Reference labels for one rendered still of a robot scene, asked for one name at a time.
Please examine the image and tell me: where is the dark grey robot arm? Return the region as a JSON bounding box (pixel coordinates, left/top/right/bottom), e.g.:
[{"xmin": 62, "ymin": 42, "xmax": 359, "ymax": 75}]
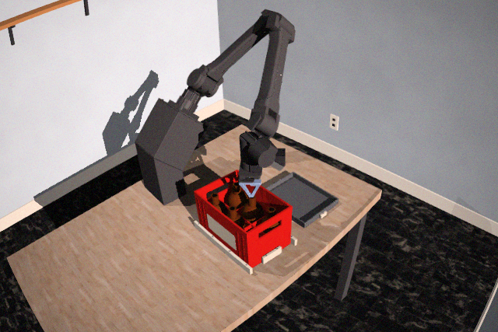
[{"xmin": 168, "ymin": 9, "xmax": 296, "ymax": 173}]

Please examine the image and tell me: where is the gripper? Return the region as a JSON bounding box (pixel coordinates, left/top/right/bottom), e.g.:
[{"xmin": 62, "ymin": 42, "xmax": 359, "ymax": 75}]
[{"xmin": 238, "ymin": 153, "xmax": 262, "ymax": 197}]

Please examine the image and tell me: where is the red crate with dividers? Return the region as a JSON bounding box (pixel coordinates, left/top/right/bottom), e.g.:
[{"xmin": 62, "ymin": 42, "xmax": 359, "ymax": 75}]
[{"xmin": 197, "ymin": 174, "xmax": 293, "ymax": 268}]

